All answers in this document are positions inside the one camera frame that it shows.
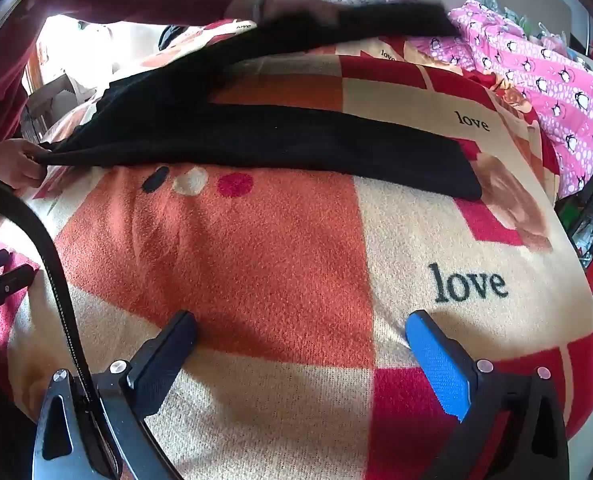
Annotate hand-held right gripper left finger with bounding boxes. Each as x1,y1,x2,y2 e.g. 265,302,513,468
32,310,198,480

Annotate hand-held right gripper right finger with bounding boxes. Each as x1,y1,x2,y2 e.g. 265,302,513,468
406,310,573,480

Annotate black pants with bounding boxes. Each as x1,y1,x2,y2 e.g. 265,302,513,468
39,2,484,202

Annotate person's right hand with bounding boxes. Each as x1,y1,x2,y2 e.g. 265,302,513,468
0,139,52,192

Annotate person's left hand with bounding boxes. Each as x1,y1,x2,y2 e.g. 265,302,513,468
266,0,342,28

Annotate printed rose check blanket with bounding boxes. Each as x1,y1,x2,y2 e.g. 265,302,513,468
0,17,593,480

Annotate dark cloth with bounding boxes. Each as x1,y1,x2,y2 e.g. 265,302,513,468
159,24,197,51

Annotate pink penguin print quilt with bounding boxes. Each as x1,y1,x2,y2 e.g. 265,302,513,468
376,0,593,200

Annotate black cable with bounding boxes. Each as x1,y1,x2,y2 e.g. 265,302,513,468
0,176,100,411

